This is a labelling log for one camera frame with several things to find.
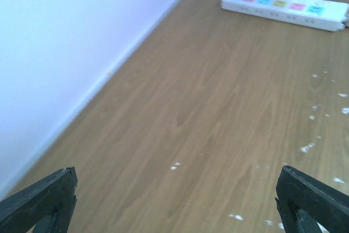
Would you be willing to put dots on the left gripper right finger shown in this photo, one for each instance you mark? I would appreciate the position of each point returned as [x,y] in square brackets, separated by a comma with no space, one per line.
[305,204]

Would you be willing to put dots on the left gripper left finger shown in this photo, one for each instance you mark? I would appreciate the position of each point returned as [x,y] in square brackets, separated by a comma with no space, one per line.
[45,206]

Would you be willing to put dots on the white power strip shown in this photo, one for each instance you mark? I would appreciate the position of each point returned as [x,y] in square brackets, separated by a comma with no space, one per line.
[319,14]

